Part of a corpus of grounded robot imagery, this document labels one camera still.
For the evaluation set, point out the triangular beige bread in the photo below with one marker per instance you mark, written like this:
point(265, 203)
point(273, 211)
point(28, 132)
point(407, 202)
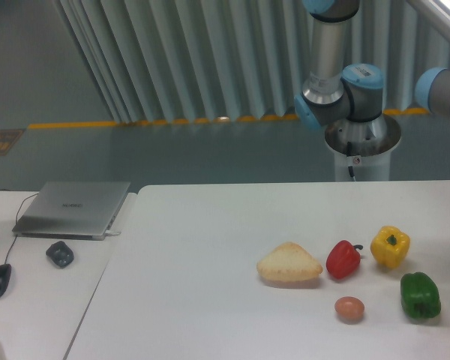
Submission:
point(287, 263)

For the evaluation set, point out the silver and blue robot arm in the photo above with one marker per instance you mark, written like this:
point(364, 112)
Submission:
point(348, 100)

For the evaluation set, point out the yellow bell pepper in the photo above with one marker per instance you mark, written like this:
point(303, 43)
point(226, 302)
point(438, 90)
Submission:
point(390, 247)

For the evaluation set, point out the green bell pepper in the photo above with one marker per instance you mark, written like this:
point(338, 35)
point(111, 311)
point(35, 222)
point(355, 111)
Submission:
point(419, 296)

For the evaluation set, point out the red bell pepper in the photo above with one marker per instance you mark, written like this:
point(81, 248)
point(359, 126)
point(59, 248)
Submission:
point(343, 259)

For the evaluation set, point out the brown egg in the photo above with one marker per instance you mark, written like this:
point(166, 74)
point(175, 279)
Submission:
point(350, 308)

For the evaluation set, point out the grey pleated curtain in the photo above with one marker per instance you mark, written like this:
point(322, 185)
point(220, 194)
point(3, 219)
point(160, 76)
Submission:
point(172, 60)

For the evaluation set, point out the silver closed laptop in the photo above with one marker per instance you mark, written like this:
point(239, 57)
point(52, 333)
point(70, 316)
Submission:
point(83, 210)

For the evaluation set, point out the small black plastic part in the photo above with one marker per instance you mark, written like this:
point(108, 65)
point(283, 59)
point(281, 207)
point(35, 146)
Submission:
point(60, 254)

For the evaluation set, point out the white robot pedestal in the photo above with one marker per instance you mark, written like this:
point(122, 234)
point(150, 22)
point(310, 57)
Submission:
point(363, 151)

